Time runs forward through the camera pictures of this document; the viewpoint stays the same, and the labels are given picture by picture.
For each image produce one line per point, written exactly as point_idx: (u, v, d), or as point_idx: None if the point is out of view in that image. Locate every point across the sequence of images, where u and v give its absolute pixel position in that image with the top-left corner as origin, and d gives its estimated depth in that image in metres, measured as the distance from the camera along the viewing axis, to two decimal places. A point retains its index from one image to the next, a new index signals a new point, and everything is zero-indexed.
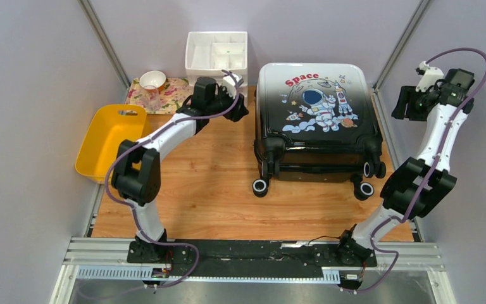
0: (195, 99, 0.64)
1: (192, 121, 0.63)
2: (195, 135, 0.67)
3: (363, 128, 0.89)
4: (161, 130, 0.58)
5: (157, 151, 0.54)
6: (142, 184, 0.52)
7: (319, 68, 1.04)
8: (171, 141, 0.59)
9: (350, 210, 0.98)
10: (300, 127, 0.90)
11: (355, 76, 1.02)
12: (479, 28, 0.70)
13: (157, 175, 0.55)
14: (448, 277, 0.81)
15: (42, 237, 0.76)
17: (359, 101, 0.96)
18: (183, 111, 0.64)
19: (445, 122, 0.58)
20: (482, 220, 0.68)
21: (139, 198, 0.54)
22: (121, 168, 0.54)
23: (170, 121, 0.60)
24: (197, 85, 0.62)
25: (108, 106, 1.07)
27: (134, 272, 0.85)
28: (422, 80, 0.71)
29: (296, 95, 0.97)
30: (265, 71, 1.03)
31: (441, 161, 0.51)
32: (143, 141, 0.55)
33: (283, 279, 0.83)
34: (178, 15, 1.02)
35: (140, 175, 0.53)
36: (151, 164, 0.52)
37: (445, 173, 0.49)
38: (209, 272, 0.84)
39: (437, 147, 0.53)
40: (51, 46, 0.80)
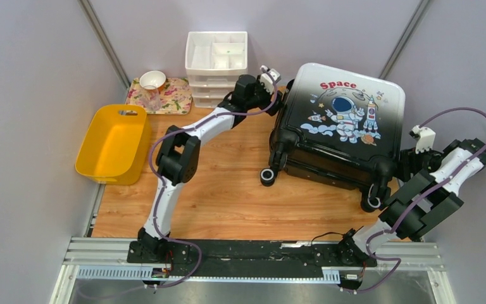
0: (236, 96, 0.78)
1: (231, 116, 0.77)
2: (231, 127, 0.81)
3: (383, 148, 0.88)
4: (204, 121, 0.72)
5: (199, 140, 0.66)
6: (181, 166, 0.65)
7: (359, 80, 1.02)
8: (211, 131, 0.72)
9: (350, 210, 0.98)
10: (319, 130, 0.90)
11: (394, 95, 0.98)
12: (480, 28, 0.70)
13: (195, 159, 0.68)
14: (448, 278, 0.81)
15: (42, 237, 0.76)
17: (389, 122, 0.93)
18: (224, 106, 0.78)
19: (461, 160, 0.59)
20: (483, 220, 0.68)
21: (178, 178, 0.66)
22: (166, 150, 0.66)
23: (212, 114, 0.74)
24: (238, 85, 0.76)
25: (108, 106, 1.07)
27: (133, 272, 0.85)
28: (419, 143, 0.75)
29: (326, 99, 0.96)
30: (304, 69, 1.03)
31: (451, 183, 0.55)
32: (187, 129, 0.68)
33: (283, 279, 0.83)
34: (178, 15, 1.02)
35: (181, 157, 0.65)
36: (192, 150, 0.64)
37: (452, 194, 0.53)
38: (209, 272, 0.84)
39: (450, 172, 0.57)
40: (50, 45, 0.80)
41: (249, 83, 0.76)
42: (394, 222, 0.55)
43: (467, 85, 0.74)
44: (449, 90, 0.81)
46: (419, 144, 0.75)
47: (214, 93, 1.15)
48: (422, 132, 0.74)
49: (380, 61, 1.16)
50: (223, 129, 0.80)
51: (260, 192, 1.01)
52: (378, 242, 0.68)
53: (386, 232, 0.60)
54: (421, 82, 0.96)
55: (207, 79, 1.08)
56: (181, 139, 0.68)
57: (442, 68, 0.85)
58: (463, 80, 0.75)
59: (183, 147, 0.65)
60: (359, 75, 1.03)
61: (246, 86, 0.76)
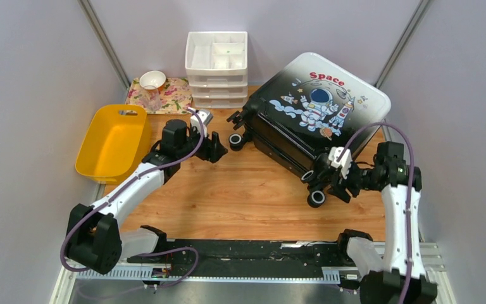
0: (164, 145, 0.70)
1: (157, 171, 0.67)
2: (162, 183, 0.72)
3: (336, 144, 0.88)
4: (119, 190, 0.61)
5: (113, 218, 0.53)
6: (97, 255, 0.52)
7: (349, 80, 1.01)
8: (131, 199, 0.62)
9: (350, 210, 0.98)
10: (285, 109, 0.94)
11: (377, 103, 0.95)
12: (479, 28, 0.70)
13: (116, 242, 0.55)
14: (448, 277, 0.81)
15: (42, 237, 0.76)
17: (356, 128, 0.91)
18: (149, 160, 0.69)
19: (403, 210, 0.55)
20: (483, 220, 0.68)
21: (95, 268, 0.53)
22: (74, 239, 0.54)
23: (133, 175, 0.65)
24: (167, 132, 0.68)
25: (107, 106, 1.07)
27: (134, 271, 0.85)
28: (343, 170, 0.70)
29: (307, 87, 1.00)
30: (302, 57, 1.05)
31: (414, 265, 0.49)
32: (99, 206, 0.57)
33: (283, 279, 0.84)
34: (178, 15, 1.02)
35: (93, 244, 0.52)
36: (107, 234, 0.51)
37: (424, 280, 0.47)
38: (209, 272, 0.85)
39: (405, 234, 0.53)
40: (50, 45, 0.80)
41: (178, 130, 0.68)
42: None
43: (467, 85, 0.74)
44: (449, 90, 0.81)
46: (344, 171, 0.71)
47: (214, 93, 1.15)
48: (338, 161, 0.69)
49: (380, 60, 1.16)
50: (154, 188, 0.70)
51: (259, 192, 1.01)
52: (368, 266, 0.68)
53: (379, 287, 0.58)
54: (421, 82, 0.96)
55: (207, 79, 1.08)
56: (93, 218, 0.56)
57: (442, 67, 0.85)
58: (464, 79, 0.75)
59: (95, 230, 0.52)
60: (352, 75, 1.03)
61: (175, 132, 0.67)
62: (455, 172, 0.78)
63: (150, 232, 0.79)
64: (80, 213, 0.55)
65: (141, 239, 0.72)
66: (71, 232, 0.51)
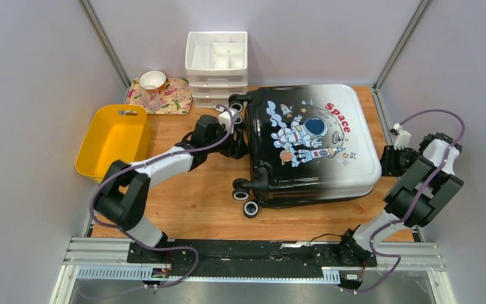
0: (195, 137, 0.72)
1: (188, 156, 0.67)
2: (188, 169, 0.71)
3: (286, 171, 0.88)
4: (155, 159, 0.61)
5: (147, 177, 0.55)
6: (123, 211, 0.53)
7: (357, 131, 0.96)
8: (163, 171, 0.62)
9: (350, 210, 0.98)
10: (273, 114, 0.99)
11: (362, 169, 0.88)
12: (477, 28, 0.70)
13: (142, 204, 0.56)
14: (448, 278, 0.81)
15: (42, 237, 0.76)
17: (315, 170, 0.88)
18: (181, 145, 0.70)
19: (444, 147, 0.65)
20: (482, 220, 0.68)
21: (120, 223, 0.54)
22: (106, 189, 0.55)
23: (168, 152, 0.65)
24: (199, 125, 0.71)
25: (108, 106, 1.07)
27: (134, 272, 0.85)
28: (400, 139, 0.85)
29: (311, 112, 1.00)
30: (337, 87, 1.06)
31: (446, 166, 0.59)
32: (135, 165, 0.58)
33: (283, 279, 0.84)
34: (178, 15, 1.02)
35: (124, 199, 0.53)
36: (138, 189, 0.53)
37: (451, 176, 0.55)
38: (209, 272, 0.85)
39: (442, 158, 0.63)
40: (50, 45, 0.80)
41: (211, 123, 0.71)
42: (403, 213, 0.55)
43: (466, 85, 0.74)
44: (448, 90, 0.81)
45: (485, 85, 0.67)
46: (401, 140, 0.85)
47: (215, 93, 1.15)
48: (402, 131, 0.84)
49: (380, 59, 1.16)
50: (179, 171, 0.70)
51: None
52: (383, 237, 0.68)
53: (394, 223, 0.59)
54: (420, 82, 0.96)
55: (207, 79, 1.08)
56: (128, 175, 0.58)
57: (440, 68, 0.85)
58: (462, 79, 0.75)
59: (128, 186, 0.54)
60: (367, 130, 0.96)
61: (207, 126, 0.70)
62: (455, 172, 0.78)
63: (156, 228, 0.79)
64: (118, 167, 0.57)
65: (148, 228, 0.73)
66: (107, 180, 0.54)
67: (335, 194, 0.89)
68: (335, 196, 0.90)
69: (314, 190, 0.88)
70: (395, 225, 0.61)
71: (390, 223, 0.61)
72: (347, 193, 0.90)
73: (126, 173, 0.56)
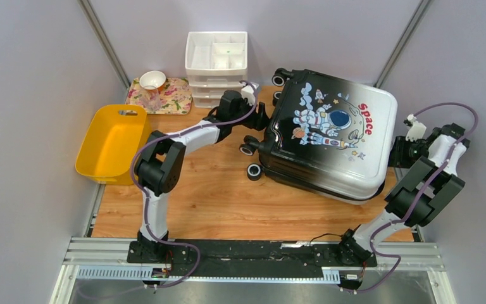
0: (221, 111, 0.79)
1: (216, 130, 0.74)
2: (216, 142, 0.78)
3: (292, 145, 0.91)
4: (188, 130, 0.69)
5: (183, 145, 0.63)
6: (162, 174, 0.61)
7: (380, 135, 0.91)
8: (195, 141, 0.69)
9: (350, 210, 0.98)
10: (305, 95, 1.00)
11: (366, 170, 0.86)
12: (477, 28, 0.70)
13: (178, 168, 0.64)
14: (448, 278, 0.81)
15: (42, 237, 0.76)
17: (320, 152, 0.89)
18: (209, 120, 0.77)
19: (448, 144, 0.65)
20: (483, 220, 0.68)
21: (160, 186, 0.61)
22: (146, 156, 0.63)
23: (197, 125, 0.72)
24: (224, 100, 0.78)
25: (108, 106, 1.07)
27: (134, 272, 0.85)
28: (411, 132, 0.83)
29: (342, 105, 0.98)
30: (380, 91, 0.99)
31: (448, 167, 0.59)
32: (171, 135, 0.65)
33: (283, 279, 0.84)
34: (178, 15, 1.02)
35: (164, 164, 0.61)
36: (176, 155, 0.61)
37: (454, 177, 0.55)
38: (209, 272, 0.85)
39: (445, 156, 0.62)
40: (50, 45, 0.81)
41: (234, 99, 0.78)
42: (404, 212, 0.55)
43: (466, 85, 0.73)
44: (448, 90, 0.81)
45: (484, 85, 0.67)
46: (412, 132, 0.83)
47: (214, 93, 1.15)
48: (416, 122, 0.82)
49: (380, 60, 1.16)
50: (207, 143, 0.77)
51: (259, 191, 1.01)
52: (383, 237, 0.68)
53: (394, 223, 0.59)
54: (420, 82, 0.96)
55: (207, 79, 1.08)
56: (164, 147, 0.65)
57: (440, 67, 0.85)
58: (462, 79, 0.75)
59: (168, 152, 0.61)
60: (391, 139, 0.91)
61: (231, 101, 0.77)
62: None
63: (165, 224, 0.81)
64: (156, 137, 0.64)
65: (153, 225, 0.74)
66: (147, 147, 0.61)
67: (331, 182, 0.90)
68: (332, 185, 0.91)
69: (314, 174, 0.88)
70: (396, 225, 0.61)
71: (390, 222, 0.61)
72: (343, 187, 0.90)
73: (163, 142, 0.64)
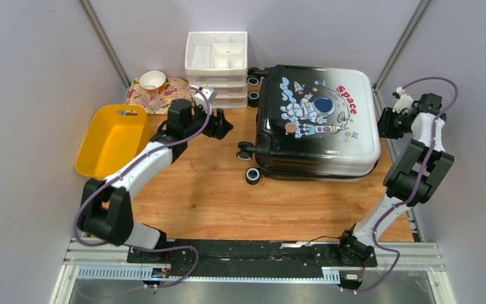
0: (170, 125, 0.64)
1: (166, 149, 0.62)
2: (171, 161, 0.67)
3: (287, 140, 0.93)
4: (131, 165, 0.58)
5: (126, 190, 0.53)
6: (110, 227, 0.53)
7: (363, 114, 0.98)
8: (143, 175, 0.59)
9: (350, 209, 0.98)
10: (285, 88, 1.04)
11: (362, 147, 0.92)
12: (478, 27, 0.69)
13: (127, 215, 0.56)
14: (448, 277, 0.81)
15: (42, 236, 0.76)
17: (317, 144, 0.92)
18: (157, 139, 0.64)
19: (429, 121, 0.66)
20: (483, 220, 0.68)
21: (109, 240, 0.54)
22: (87, 211, 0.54)
23: (143, 152, 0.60)
24: (172, 111, 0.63)
25: (108, 106, 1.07)
27: (134, 272, 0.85)
28: (398, 104, 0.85)
29: (321, 91, 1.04)
30: (354, 74, 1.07)
31: (437, 144, 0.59)
32: (110, 180, 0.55)
33: (283, 279, 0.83)
34: (178, 15, 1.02)
35: (108, 217, 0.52)
36: (119, 205, 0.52)
37: (443, 153, 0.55)
38: (209, 272, 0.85)
39: (430, 135, 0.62)
40: (50, 45, 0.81)
41: (183, 109, 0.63)
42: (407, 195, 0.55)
43: (465, 85, 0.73)
44: (448, 90, 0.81)
45: (484, 85, 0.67)
46: (398, 105, 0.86)
47: None
48: (404, 95, 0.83)
49: (380, 59, 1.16)
50: (162, 165, 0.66)
51: (259, 192, 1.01)
52: (385, 228, 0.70)
53: (397, 206, 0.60)
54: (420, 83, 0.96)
55: (207, 79, 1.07)
56: (105, 192, 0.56)
57: (440, 67, 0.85)
58: (461, 79, 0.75)
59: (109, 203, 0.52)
60: (373, 114, 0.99)
61: (180, 113, 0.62)
62: (455, 172, 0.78)
63: (152, 228, 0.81)
64: (93, 186, 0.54)
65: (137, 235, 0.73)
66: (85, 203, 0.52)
67: (333, 168, 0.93)
68: (335, 170, 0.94)
69: (314, 162, 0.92)
70: (397, 209, 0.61)
71: (393, 207, 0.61)
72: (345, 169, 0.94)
73: (103, 190, 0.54)
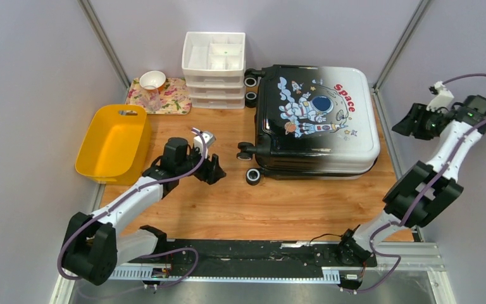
0: (165, 161, 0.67)
1: (157, 186, 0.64)
2: (160, 198, 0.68)
3: (286, 139, 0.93)
4: (119, 201, 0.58)
5: (112, 227, 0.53)
6: (92, 265, 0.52)
7: (362, 112, 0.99)
8: (130, 211, 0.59)
9: (350, 210, 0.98)
10: (282, 88, 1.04)
11: (362, 145, 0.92)
12: (477, 28, 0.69)
13: (111, 254, 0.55)
14: (448, 278, 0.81)
15: (42, 237, 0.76)
17: (317, 142, 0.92)
18: (149, 174, 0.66)
19: (458, 137, 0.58)
20: (483, 221, 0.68)
21: (90, 278, 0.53)
22: (70, 247, 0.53)
23: (134, 187, 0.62)
24: (168, 147, 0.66)
25: (107, 106, 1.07)
27: (134, 272, 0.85)
28: (433, 101, 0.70)
29: (319, 90, 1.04)
30: (352, 73, 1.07)
31: (450, 170, 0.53)
32: (97, 216, 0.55)
33: (283, 279, 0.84)
34: (178, 16, 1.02)
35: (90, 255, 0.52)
36: (104, 243, 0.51)
37: (451, 181, 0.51)
38: (209, 272, 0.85)
39: (447, 157, 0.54)
40: (50, 45, 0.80)
41: (180, 147, 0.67)
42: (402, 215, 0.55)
43: (465, 85, 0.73)
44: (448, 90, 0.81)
45: (485, 85, 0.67)
46: (434, 102, 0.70)
47: (212, 93, 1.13)
48: (443, 90, 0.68)
49: (379, 60, 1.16)
50: (152, 201, 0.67)
51: (259, 192, 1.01)
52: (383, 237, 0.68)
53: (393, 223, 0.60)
54: (420, 83, 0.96)
55: (204, 79, 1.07)
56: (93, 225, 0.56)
57: (440, 68, 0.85)
58: (462, 80, 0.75)
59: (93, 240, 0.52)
60: (371, 112, 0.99)
61: (176, 149, 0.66)
62: None
63: (150, 233, 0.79)
64: (78, 221, 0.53)
65: (137, 244, 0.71)
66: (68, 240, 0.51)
67: (333, 166, 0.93)
68: (335, 168, 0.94)
69: (314, 161, 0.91)
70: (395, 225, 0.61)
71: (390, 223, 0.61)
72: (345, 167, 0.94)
73: (88, 226, 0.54)
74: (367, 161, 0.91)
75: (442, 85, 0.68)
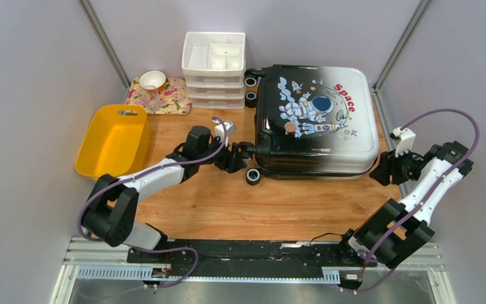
0: (187, 147, 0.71)
1: (180, 168, 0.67)
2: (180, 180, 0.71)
3: (286, 139, 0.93)
4: (145, 171, 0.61)
5: (136, 191, 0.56)
6: (111, 225, 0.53)
7: (362, 111, 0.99)
8: (153, 183, 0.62)
9: (350, 210, 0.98)
10: (282, 88, 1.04)
11: (362, 145, 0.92)
12: (477, 28, 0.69)
13: (131, 218, 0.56)
14: (448, 278, 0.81)
15: (42, 237, 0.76)
17: (317, 142, 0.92)
18: (173, 158, 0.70)
19: (436, 175, 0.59)
20: (483, 221, 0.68)
21: (106, 240, 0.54)
22: (93, 206, 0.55)
23: (158, 165, 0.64)
24: (191, 136, 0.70)
25: (108, 106, 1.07)
27: (133, 272, 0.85)
28: (399, 146, 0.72)
29: (319, 90, 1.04)
30: (352, 72, 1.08)
31: (422, 211, 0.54)
32: (124, 179, 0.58)
33: (283, 279, 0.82)
34: (178, 16, 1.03)
35: (111, 214, 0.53)
36: (127, 203, 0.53)
37: (422, 224, 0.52)
38: (209, 272, 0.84)
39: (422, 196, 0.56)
40: (50, 45, 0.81)
41: (202, 135, 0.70)
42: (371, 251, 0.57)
43: (466, 85, 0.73)
44: (448, 90, 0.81)
45: (484, 85, 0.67)
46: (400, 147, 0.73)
47: (212, 93, 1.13)
48: (402, 135, 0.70)
49: (379, 59, 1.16)
50: (169, 183, 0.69)
51: (259, 192, 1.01)
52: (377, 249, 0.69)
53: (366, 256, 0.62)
54: (420, 83, 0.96)
55: (204, 80, 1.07)
56: (116, 189, 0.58)
57: (440, 68, 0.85)
58: (461, 80, 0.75)
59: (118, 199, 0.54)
60: (371, 112, 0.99)
61: (199, 138, 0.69)
62: None
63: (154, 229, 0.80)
64: (105, 182, 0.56)
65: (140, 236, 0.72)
66: (94, 196, 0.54)
67: (333, 166, 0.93)
68: (335, 168, 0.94)
69: (314, 160, 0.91)
70: None
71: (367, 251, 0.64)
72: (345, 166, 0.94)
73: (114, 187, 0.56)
74: (367, 160, 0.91)
75: (400, 131, 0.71)
